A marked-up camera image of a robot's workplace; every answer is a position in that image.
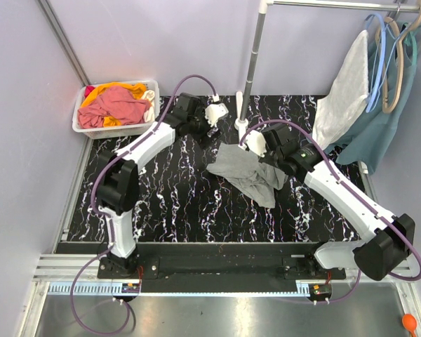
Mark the white laundry basket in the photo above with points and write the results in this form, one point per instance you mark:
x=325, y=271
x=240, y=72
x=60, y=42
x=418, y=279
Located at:
x=114, y=109

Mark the grey t shirt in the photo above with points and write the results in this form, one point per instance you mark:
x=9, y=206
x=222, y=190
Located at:
x=256, y=180

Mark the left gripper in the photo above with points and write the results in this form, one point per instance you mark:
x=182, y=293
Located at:
x=203, y=128

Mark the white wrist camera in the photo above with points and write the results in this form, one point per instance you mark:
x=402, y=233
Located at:
x=215, y=112
x=255, y=142

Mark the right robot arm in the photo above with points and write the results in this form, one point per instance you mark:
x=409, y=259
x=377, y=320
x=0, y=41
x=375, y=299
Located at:
x=384, y=238

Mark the white hanging cloth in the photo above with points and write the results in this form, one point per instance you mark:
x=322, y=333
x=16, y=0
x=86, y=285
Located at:
x=338, y=111

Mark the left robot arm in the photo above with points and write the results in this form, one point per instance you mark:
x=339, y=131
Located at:
x=116, y=189

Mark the teal plastic hanger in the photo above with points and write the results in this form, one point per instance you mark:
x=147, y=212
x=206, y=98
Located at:
x=410, y=49

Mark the pink shirt in basket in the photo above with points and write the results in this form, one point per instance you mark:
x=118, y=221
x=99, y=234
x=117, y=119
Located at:
x=114, y=109

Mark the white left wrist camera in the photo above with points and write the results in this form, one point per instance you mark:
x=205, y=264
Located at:
x=215, y=112

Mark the magenta garment in basket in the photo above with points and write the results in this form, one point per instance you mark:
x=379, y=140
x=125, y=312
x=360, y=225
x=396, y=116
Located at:
x=88, y=90

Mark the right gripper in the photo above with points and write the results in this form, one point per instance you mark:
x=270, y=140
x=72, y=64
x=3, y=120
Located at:
x=267, y=159

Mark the white garment in basket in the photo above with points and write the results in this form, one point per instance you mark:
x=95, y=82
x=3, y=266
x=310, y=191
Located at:
x=149, y=114

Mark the orange ball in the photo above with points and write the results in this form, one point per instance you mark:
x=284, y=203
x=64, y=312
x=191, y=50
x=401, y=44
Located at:
x=410, y=324

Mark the teal hanging garment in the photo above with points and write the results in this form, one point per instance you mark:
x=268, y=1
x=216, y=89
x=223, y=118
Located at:
x=369, y=137

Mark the blue plastic hanger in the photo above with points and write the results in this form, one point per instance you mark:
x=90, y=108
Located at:
x=379, y=63

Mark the metal clothes rack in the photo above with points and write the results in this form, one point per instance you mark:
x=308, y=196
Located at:
x=243, y=97

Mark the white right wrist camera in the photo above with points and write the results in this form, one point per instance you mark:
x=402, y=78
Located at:
x=255, y=142

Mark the beige plastic hanger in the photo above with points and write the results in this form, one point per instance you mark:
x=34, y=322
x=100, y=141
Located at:
x=388, y=107

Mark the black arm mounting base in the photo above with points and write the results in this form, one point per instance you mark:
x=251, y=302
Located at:
x=222, y=269

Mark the orange shirt in basket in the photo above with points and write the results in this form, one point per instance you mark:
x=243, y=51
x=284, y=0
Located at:
x=123, y=89

